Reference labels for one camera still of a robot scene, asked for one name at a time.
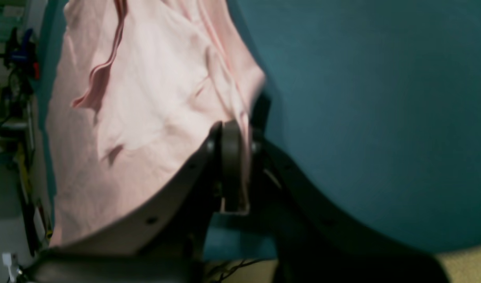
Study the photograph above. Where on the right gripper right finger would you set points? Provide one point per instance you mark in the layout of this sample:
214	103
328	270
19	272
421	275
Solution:
317	242

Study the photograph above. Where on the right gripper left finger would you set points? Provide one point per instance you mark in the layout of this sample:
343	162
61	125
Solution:
162	240

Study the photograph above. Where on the pink T-shirt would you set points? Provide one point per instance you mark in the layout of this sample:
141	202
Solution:
139	85

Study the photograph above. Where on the teal table cloth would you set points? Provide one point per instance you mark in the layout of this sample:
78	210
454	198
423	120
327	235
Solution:
377	101

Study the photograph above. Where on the blue orange clamp bottom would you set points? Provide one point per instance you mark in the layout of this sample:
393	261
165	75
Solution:
21	54

